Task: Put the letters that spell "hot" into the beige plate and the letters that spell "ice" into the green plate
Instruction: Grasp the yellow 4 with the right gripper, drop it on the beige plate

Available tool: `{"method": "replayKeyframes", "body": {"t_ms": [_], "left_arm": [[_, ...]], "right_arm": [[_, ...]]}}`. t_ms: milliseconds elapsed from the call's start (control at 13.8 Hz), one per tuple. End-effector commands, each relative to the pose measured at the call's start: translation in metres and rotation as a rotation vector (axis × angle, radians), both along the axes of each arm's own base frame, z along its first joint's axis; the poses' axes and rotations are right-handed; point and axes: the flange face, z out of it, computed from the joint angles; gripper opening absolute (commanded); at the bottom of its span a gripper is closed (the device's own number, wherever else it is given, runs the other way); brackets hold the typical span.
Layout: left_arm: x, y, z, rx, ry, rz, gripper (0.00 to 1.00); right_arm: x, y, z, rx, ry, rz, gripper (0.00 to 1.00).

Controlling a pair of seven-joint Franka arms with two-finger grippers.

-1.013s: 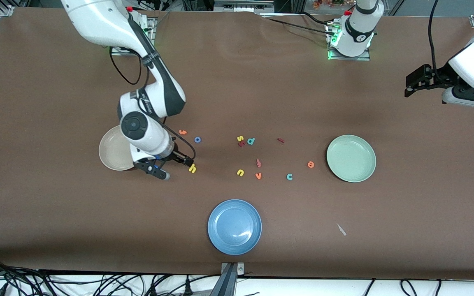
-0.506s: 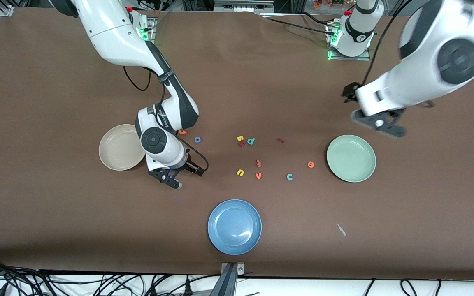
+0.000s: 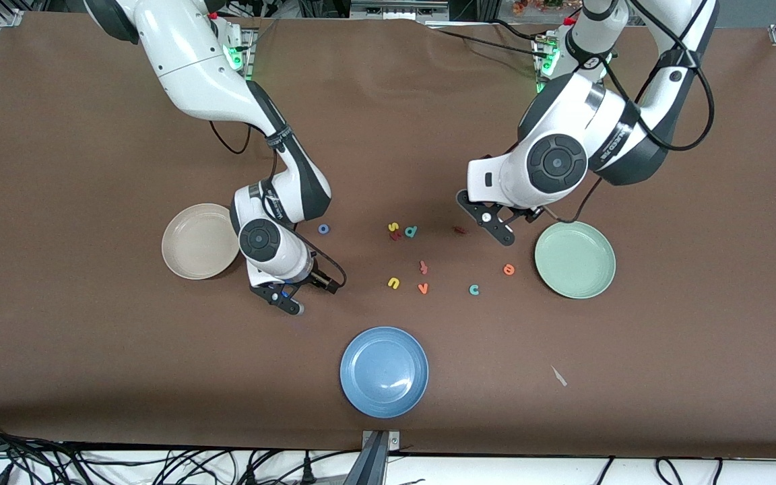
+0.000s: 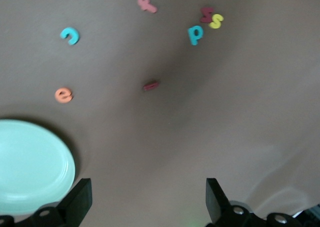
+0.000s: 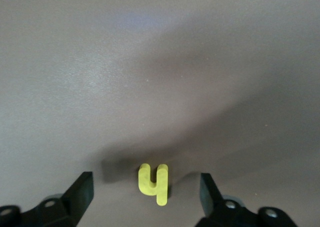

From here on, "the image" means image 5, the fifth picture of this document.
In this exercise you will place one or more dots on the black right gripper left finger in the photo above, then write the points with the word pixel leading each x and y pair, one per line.
pixel 75 199

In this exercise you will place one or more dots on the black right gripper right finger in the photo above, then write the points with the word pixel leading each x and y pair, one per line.
pixel 215 207

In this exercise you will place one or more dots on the yellow foam letter h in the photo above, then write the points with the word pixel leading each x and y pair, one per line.
pixel 161 187

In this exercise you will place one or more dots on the brown table cover sheet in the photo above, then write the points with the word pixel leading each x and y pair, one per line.
pixel 150 62

